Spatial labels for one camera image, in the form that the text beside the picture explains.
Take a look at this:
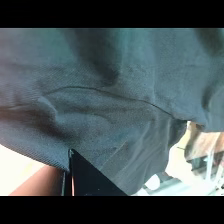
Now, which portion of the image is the dark green garment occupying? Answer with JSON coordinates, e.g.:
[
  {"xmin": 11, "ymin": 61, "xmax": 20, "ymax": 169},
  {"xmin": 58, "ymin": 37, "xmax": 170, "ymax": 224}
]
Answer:
[{"xmin": 0, "ymin": 27, "xmax": 224, "ymax": 197}]

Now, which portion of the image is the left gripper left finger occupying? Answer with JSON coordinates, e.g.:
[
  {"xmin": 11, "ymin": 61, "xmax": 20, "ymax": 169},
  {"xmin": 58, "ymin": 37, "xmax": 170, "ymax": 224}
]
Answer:
[{"xmin": 60, "ymin": 150, "xmax": 73, "ymax": 197}]

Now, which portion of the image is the silver frame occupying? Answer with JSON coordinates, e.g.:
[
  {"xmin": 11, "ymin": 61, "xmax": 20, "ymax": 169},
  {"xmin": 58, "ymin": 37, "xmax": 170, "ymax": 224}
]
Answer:
[{"xmin": 186, "ymin": 146, "xmax": 224, "ymax": 197}]

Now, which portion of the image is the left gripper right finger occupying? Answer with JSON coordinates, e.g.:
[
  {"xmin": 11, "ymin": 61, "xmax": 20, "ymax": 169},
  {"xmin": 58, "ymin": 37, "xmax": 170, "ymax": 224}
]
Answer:
[{"xmin": 68, "ymin": 148, "xmax": 128, "ymax": 197}]

